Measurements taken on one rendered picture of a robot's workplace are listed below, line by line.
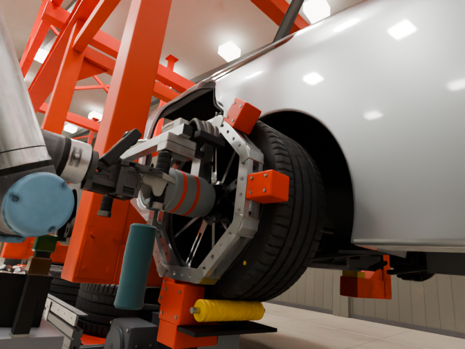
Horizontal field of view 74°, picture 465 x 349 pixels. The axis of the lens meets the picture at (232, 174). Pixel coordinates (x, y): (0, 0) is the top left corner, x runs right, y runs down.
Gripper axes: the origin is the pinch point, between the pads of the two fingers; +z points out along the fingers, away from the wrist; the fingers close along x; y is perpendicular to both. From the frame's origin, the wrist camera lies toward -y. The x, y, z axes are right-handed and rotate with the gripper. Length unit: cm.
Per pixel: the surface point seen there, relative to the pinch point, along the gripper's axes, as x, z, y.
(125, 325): -44, 18, 43
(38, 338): -10.6, -17.7, 38.2
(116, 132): -60, 4, -31
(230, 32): -462, 359, -567
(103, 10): -175, 7, -179
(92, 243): -60, 5, 16
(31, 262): -10.5, -23.0, 23.2
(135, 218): -62, 21, 3
